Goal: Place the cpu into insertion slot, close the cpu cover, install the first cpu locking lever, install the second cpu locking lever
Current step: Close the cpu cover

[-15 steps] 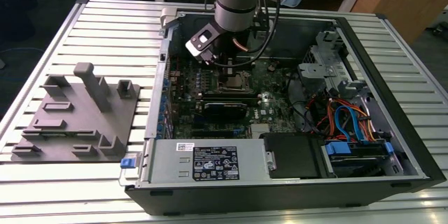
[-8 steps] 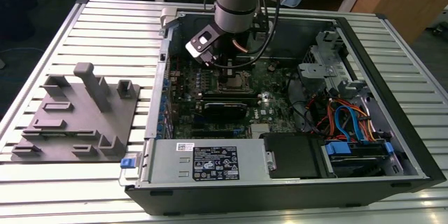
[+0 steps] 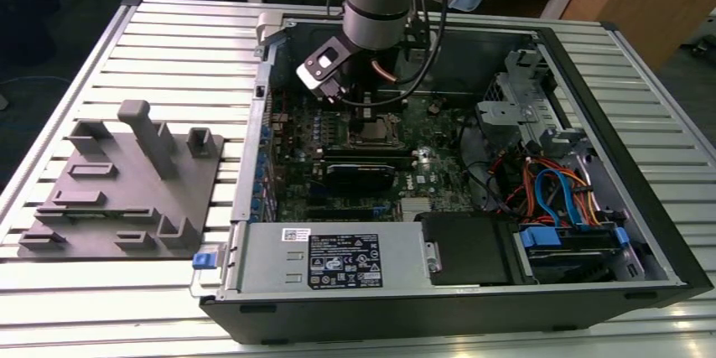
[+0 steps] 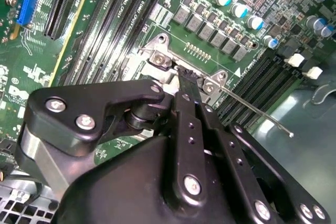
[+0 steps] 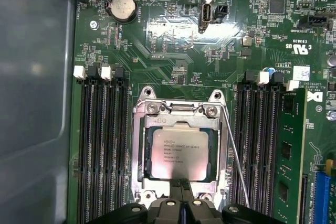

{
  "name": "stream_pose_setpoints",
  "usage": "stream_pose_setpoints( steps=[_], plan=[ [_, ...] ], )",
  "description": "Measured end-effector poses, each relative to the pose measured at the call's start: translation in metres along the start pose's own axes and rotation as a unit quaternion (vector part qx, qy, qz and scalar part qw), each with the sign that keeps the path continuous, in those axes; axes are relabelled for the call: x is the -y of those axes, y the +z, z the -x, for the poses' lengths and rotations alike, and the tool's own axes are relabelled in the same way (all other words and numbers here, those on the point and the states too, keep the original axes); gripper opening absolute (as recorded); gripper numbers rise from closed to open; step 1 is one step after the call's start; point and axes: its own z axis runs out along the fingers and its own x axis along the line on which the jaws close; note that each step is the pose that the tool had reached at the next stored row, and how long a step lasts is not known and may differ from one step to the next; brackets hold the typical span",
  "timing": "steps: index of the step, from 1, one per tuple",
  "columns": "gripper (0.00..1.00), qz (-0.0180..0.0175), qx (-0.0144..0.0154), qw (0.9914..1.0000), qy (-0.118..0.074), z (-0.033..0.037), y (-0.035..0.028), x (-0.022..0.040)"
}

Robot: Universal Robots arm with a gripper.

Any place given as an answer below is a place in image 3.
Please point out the silver chipset heat sink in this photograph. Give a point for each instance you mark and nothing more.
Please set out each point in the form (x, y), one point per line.
(417, 205)

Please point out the green motherboard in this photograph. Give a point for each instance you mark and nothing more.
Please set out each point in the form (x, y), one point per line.
(447, 165)

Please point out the hard disk in blue carrier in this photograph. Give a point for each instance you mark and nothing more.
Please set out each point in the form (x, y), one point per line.
(541, 237)

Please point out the silver CPU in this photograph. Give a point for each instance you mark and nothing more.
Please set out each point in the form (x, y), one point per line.
(378, 131)

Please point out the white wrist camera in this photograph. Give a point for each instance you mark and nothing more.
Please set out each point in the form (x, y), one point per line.
(311, 75)

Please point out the silver power supply unit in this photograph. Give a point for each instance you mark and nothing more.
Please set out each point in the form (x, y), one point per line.
(263, 257)

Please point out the grey parts rack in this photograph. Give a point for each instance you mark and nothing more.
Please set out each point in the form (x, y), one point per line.
(141, 190)

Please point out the black graphics card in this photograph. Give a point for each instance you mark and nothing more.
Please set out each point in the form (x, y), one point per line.
(358, 177)

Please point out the blue case latch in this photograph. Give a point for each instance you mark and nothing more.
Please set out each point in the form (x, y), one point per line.
(203, 261)

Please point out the black RAM slot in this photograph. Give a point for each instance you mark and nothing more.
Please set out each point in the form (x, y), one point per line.
(370, 152)
(370, 161)

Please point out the metal drive cage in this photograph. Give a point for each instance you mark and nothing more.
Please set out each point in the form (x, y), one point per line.
(521, 94)

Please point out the black expansion slot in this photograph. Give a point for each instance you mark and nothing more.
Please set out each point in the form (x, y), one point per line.
(342, 214)

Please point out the black PC case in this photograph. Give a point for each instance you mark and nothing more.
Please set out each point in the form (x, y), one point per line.
(391, 316)

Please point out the black drive bay cover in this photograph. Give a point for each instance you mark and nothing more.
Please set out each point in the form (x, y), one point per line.
(475, 249)

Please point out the CPU socket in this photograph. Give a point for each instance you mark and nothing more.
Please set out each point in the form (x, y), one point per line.
(377, 144)

